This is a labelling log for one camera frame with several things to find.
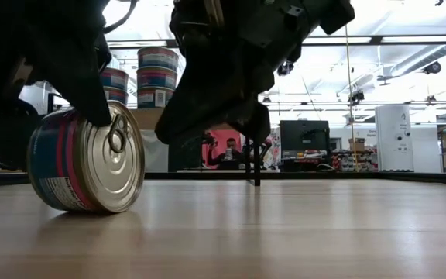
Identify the white hanging cloth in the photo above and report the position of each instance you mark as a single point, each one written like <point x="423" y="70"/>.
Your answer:
<point x="155" y="153"/>

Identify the black cabinet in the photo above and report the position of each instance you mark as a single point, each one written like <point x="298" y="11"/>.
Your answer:
<point x="304" y="135"/>

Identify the red hanging cloth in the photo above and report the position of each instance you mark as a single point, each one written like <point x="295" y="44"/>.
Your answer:
<point x="223" y="135"/>

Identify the black overhead light bar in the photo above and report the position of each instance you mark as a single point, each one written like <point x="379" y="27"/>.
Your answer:
<point x="378" y="39"/>

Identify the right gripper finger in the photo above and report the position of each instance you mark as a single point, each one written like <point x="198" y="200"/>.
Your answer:
<point x="207" y="97"/>
<point x="256" y="122"/>

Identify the black hanging spotlight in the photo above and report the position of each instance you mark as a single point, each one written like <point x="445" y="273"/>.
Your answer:
<point x="433" y="67"/>
<point x="356" y="97"/>
<point x="285" y="69"/>

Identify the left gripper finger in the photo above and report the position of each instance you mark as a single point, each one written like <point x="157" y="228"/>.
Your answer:
<point x="87" y="93"/>
<point x="2" y="135"/>

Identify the cardboard box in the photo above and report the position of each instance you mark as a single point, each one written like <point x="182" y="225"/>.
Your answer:
<point x="357" y="145"/>

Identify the wooden shelf with black legs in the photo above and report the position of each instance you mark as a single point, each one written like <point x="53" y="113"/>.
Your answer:
<point x="145" y="118"/>

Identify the rack with white containers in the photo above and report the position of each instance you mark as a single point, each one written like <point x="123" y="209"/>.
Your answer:
<point x="352" y="162"/>

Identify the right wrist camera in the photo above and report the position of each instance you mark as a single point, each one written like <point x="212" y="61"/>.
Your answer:
<point x="337" y="15"/>

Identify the seated person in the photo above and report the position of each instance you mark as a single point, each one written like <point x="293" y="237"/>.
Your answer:
<point x="228" y="155"/>

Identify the white pillar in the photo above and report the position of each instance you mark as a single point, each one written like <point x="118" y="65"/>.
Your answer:
<point x="395" y="131"/>

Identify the black metal table frame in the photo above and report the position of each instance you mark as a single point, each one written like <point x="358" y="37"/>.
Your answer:
<point x="323" y="175"/>

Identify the floral poster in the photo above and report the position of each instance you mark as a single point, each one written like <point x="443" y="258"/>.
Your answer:
<point x="274" y="151"/>

